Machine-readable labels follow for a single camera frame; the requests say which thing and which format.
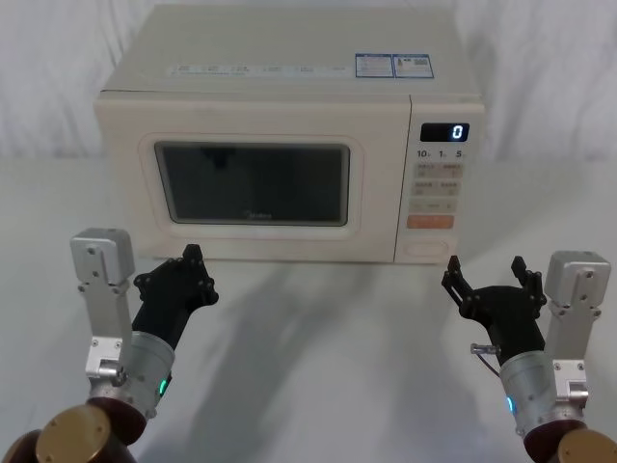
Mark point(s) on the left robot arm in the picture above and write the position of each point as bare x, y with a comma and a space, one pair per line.
103, 299

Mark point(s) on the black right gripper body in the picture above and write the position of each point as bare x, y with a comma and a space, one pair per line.
516, 323

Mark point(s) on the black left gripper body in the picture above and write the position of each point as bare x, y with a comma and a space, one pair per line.
161, 316

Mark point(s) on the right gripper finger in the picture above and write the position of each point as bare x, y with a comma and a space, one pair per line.
532, 284
458, 284

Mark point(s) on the cream microwave oven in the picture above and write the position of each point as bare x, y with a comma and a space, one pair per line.
270, 111

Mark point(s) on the white table cloth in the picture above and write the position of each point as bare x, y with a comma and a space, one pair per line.
308, 366

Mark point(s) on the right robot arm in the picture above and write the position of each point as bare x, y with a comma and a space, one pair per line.
569, 313

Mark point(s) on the white curtain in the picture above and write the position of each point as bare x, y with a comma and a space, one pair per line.
48, 72

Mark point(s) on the oven control panel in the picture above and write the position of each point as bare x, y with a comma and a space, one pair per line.
434, 238

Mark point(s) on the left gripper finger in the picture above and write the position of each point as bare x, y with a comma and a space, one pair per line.
205, 287
166, 277

